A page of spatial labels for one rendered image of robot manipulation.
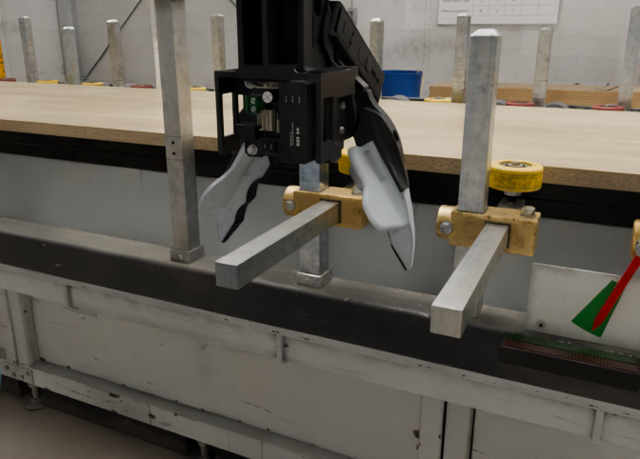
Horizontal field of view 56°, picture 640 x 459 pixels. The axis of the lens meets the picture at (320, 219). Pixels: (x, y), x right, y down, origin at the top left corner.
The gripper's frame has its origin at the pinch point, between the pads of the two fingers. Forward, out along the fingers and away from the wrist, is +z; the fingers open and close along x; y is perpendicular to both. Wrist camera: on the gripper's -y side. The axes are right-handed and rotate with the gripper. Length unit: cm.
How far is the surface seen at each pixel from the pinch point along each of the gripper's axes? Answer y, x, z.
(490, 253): -29.7, 9.9, 8.9
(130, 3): -749, -628, -58
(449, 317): -13.3, 8.3, 9.9
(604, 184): -58, 23, 6
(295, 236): -28.5, -14.8, 9.7
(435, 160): -59, -3, 4
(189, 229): -46, -44, 18
